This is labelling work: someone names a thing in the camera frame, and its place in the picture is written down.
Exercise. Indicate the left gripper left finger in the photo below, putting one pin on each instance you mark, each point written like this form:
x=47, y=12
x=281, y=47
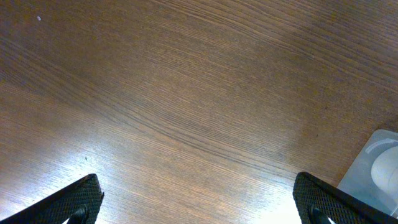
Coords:
x=78, y=202

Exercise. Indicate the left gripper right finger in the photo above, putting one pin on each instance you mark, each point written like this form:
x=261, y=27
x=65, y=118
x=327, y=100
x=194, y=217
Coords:
x=320, y=202

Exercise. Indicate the cream cup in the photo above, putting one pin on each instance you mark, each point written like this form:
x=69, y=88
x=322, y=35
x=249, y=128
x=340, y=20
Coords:
x=384, y=172

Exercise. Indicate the clear plastic storage container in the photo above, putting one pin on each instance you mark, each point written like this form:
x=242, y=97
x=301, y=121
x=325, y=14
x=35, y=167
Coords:
x=357, y=181

